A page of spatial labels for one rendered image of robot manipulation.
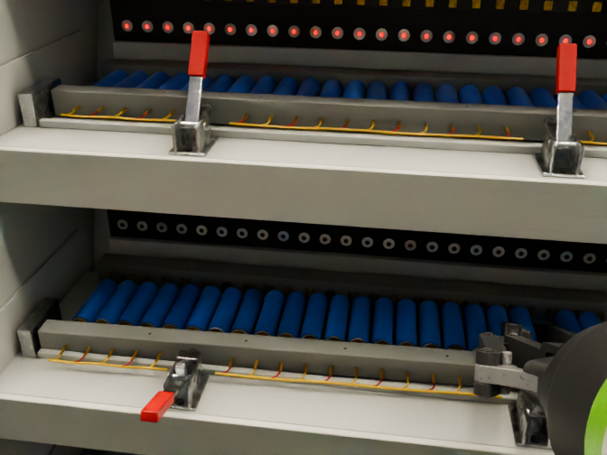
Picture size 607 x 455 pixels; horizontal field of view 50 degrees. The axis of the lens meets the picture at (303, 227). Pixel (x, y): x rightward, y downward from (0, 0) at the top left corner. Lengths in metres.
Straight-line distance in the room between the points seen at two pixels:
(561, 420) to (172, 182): 0.32
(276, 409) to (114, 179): 0.21
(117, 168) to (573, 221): 0.33
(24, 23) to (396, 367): 0.42
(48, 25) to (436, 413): 0.47
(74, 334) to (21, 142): 0.16
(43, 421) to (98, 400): 0.05
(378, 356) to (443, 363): 0.05
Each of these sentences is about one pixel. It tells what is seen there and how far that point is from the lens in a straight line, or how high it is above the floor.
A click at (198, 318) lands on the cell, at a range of 0.58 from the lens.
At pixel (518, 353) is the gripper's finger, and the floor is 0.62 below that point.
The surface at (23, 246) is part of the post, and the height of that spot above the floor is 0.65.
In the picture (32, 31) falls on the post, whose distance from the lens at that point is 0.62.
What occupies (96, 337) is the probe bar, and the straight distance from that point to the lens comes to 0.57.
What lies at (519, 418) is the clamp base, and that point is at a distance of 0.52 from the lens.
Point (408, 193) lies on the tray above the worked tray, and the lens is 0.46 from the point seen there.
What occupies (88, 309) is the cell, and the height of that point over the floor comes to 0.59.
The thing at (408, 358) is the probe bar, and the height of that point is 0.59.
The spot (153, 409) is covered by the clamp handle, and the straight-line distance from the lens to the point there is 0.46.
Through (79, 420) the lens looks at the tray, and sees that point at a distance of 0.56.
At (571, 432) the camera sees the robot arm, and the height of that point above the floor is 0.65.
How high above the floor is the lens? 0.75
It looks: 7 degrees down
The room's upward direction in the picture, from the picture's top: 3 degrees clockwise
